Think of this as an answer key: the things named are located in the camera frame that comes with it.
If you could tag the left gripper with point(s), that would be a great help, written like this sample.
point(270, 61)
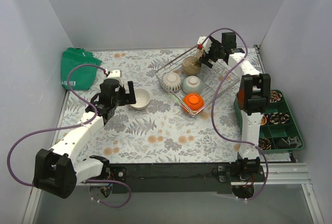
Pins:
point(124, 97)

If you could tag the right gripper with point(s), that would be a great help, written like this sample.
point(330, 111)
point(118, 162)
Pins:
point(211, 53)

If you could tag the beige plain bowl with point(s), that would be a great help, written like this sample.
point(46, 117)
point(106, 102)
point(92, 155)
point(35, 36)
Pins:
point(142, 99)

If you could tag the olive bowl with drawing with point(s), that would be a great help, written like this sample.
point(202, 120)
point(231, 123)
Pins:
point(191, 65)

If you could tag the beige bowl with gold pattern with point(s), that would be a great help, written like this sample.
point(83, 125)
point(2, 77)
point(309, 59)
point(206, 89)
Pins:
point(200, 53)

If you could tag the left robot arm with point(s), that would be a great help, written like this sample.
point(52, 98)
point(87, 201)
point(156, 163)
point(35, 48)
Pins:
point(55, 171)

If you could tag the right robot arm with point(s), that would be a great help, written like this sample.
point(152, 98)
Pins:
point(252, 100)

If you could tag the pale green ribbed bowl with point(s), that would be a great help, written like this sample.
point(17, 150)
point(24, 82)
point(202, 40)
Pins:
point(192, 84)

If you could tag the white bowl with dark stripes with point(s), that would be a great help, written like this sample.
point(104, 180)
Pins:
point(172, 81)

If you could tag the orange bowl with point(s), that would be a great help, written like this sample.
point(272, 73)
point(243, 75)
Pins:
point(193, 101)

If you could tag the green cloth bag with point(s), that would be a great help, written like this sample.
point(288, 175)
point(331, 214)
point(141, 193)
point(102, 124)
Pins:
point(82, 78)

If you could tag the floral table mat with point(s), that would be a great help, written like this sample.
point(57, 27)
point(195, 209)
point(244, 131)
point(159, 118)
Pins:
point(162, 132)

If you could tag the green compartment tray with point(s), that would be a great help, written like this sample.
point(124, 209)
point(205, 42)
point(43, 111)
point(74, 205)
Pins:
point(277, 123)

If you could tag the grey cloth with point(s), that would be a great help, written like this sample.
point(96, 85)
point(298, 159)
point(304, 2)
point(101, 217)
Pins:
point(288, 143)

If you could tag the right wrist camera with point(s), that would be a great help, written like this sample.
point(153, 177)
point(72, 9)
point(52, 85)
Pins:
point(204, 43)

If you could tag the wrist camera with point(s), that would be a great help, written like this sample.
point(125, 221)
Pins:
point(113, 74)
point(204, 43)

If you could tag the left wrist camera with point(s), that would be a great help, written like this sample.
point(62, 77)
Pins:
point(113, 74)

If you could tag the wire dish rack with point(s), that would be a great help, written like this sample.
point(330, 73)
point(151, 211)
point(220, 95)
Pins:
point(208, 77)

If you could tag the aluminium frame rail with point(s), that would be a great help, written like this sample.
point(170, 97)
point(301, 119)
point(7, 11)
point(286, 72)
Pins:
point(185, 193)

